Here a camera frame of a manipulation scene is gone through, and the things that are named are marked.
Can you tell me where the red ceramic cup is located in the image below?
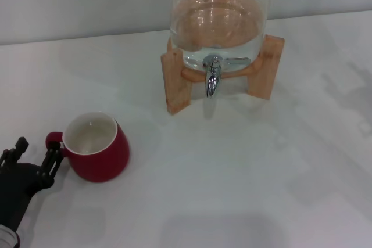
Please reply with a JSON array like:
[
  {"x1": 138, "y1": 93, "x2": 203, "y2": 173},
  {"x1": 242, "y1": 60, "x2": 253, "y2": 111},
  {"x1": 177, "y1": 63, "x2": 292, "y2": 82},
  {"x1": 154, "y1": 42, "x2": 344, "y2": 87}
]
[{"x1": 45, "y1": 110, "x2": 131, "y2": 183}]

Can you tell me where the wooden dispenser stand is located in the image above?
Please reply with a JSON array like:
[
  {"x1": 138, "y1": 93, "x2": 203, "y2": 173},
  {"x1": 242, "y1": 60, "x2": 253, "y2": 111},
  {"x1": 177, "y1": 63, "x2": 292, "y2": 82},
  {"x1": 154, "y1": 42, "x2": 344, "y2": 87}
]
[{"x1": 160, "y1": 34, "x2": 285, "y2": 116}]

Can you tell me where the clear glass dispenser jar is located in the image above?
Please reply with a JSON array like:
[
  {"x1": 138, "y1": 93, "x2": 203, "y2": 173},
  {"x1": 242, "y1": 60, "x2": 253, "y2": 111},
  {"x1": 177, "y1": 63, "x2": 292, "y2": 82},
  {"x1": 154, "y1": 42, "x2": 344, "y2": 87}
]
[{"x1": 169, "y1": 0, "x2": 270, "y2": 73}]

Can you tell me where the chrome faucet tap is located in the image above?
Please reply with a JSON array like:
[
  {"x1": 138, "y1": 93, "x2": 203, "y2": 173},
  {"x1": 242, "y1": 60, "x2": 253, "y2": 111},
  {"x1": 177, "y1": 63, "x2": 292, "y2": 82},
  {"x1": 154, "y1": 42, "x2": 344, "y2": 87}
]
[{"x1": 202, "y1": 55, "x2": 251, "y2": 98}]

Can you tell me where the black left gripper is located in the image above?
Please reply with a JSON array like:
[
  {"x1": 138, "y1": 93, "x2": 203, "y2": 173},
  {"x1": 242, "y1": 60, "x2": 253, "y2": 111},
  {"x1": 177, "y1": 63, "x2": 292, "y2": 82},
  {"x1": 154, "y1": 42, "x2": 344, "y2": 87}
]
[{"x1": 0, "y1": 136, "x2": 65, "y2": 228}]

